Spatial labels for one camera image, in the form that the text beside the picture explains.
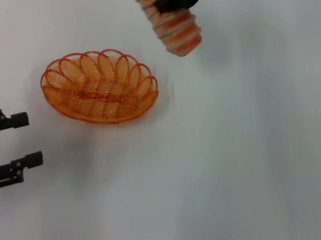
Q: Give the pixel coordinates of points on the orange striped bread loaf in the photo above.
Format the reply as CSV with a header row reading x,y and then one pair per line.
x,y
176,32

